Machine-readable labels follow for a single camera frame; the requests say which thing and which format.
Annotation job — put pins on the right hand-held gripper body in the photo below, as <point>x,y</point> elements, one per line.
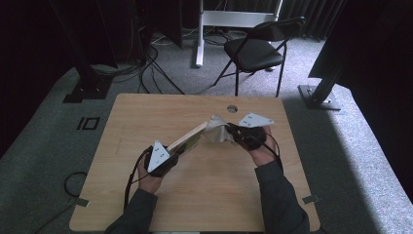
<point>253,138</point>

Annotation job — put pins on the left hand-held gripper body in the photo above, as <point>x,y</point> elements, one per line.
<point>157,156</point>

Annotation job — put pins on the pale grey cloth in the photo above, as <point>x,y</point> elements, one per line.
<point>219,130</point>

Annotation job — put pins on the person's right hand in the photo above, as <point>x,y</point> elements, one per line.
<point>264,156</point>

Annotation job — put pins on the person's left hand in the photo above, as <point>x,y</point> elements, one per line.
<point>149,183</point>

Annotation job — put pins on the black stand with metal base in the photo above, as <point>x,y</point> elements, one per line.
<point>319,99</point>

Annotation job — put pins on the black folding chair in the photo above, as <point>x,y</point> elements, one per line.
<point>255,53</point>

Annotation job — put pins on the grey tape piece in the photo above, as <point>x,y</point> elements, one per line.
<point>82,202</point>
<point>310,199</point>

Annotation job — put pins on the black stand with square base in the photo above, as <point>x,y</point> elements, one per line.
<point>87,87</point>

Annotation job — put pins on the dark pleated curtain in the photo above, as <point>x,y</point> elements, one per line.
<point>311,18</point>

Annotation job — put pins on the white metal desk frame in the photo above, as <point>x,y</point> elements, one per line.
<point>233,19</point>

